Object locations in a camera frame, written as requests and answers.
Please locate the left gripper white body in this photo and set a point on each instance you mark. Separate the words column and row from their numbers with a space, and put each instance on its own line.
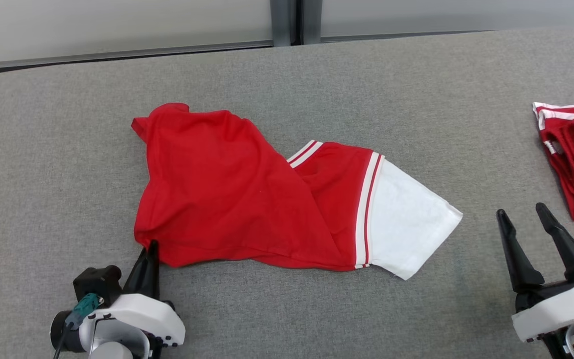
column 147, row 314

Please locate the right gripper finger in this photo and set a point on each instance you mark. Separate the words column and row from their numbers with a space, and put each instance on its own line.
column 518, row 264
column 568, row 254

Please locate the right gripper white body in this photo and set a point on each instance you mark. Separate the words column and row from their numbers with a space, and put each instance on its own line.
column 556, row 311

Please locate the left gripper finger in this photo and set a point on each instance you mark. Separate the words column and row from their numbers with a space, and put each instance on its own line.
column 152, row 274
column 135, row 279

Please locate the red white sports shirt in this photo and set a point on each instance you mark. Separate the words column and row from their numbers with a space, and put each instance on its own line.
column 217, row 199

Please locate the grey partition bottom rail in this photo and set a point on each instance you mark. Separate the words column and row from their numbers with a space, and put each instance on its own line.
column 466, row 32
column 117, row 54

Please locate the grey cylindrical post bumper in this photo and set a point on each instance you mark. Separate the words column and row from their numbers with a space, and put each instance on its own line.
column 312, row 20
column 280, row 22

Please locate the grey partition frame post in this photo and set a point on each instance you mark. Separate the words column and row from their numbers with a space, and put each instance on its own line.
column 294, row 20

